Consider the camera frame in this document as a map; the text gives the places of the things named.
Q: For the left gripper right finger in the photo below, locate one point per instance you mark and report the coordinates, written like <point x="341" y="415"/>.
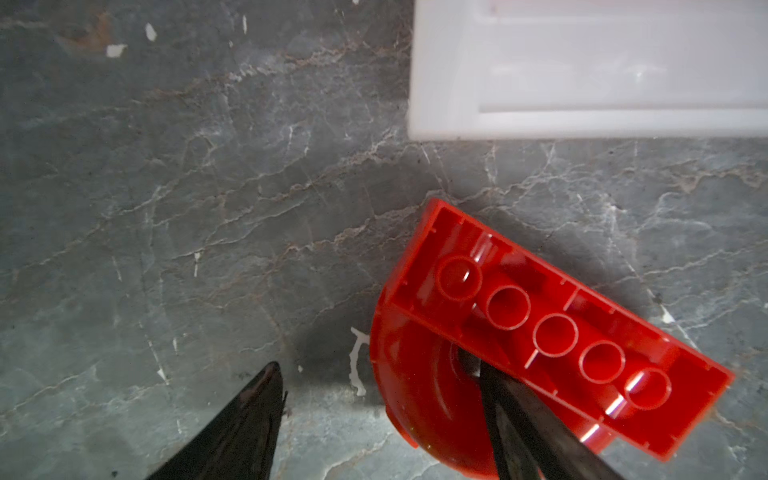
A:
<point x="531" y="438"/>

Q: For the white left bin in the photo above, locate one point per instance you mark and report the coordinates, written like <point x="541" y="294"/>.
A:
<point x="492" y="70"/>

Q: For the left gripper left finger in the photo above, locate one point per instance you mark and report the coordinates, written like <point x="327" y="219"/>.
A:
<point x="240" y="442"/>

